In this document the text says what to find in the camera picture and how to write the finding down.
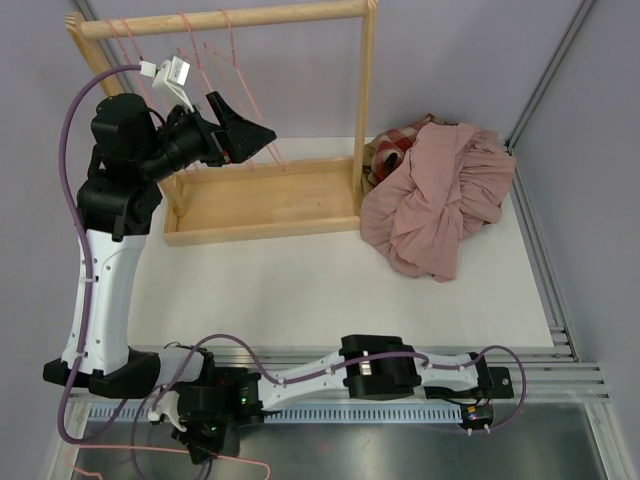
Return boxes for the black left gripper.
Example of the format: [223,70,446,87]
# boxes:
[136,90,275,182]

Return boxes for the pink hanger four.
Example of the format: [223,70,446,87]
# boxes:
[204,7,289,169]

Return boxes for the pink hanger three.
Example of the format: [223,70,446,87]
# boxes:
[177,12,221,92]

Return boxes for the pink hanger five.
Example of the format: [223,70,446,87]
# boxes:
[63,444,272,480]

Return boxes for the red plaid garment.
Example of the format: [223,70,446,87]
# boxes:
[362,113,446,192]

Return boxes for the pink hanger two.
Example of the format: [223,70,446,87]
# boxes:
[119,14,171,101]

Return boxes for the pink skirt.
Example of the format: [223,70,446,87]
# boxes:
[360,123,516,282]

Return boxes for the brown garment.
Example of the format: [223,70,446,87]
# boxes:
[361,134,402,194]

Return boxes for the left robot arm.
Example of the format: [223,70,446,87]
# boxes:
[43,92,276,399]

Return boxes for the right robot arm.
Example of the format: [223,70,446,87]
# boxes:
[169,335,514,465]

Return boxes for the wooden clothes rack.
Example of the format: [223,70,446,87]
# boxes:
[65,1,378,246]

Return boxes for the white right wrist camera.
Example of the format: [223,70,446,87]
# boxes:
[147,391,187,432]

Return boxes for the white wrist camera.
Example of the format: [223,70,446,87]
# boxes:
[147,391,187,432]
[139,55,196,112]

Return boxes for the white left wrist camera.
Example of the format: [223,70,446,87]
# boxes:
[139,55,196,112]

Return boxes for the white slotted cable duct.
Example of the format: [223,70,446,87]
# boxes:
[89,403,464,424]

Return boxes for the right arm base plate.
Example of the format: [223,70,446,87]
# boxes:
[424,367,515,401]

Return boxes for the aluminium mounting rail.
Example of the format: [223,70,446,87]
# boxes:
[67,344,614,406]

